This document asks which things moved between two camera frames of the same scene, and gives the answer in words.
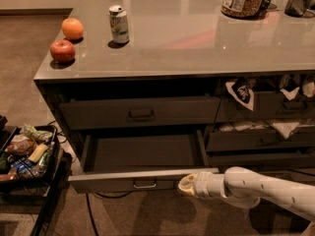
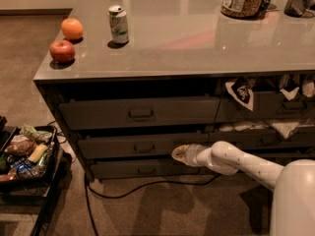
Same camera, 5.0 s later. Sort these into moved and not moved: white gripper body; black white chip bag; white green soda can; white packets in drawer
Moved: white gripper body
Not moved: white green soda can; black white chip bag; white packets in drawer
